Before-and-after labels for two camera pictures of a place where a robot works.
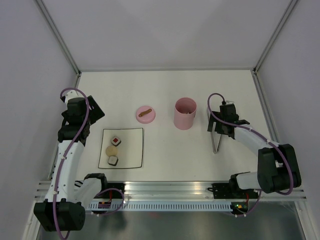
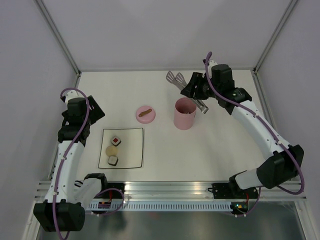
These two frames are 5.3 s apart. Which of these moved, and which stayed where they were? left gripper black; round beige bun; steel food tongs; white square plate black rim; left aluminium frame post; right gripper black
Moved: right gripper black; steel food tongs
Stayed: white square plate black rim; left aluminium frame post; left gripper black; round beige bun
